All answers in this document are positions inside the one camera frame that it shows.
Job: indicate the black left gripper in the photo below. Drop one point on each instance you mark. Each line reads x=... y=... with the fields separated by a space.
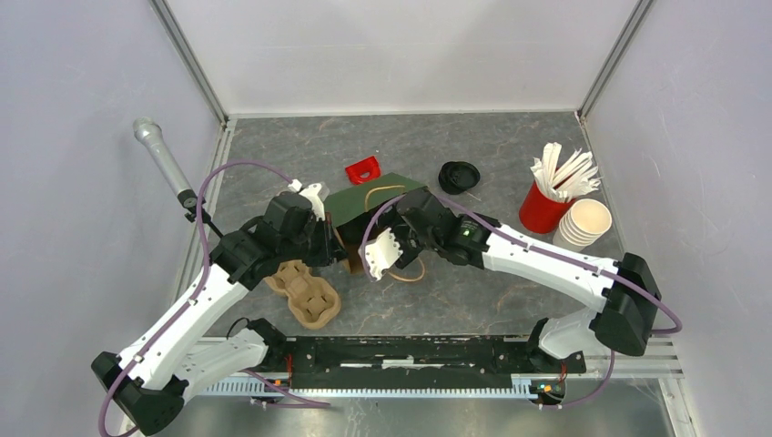
x=332 y=249

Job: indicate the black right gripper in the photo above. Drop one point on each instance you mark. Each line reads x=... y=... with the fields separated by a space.
x=410 y=253

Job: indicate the green paper bag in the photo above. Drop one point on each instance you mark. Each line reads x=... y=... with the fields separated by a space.
x=351 y=210

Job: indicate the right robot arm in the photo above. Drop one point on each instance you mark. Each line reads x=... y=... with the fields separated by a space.
x=619 y=297

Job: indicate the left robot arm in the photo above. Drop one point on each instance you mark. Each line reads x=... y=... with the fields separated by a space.
x=153 y=379

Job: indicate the stack of black lids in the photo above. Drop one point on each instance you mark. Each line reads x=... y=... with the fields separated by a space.
x=457 y=177

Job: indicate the brown cardboard cup carrier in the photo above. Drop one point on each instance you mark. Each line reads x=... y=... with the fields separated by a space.
x=311 y=299

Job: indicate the red plastic cup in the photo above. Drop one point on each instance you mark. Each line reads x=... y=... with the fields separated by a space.
x=539 y=214

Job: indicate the stack of white paper cups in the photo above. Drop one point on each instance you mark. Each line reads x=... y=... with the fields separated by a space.
x=582 y=225

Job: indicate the silver microphone on stand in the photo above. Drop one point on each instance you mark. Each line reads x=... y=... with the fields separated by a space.
x=149 y=134

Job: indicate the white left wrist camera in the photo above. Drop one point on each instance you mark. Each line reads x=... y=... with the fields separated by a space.
x=315 y=193

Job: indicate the red plastic ring tool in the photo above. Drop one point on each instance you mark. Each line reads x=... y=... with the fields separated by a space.
x=363 y=171

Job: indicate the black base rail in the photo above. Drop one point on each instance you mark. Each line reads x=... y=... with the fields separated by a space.
x=415 y=362

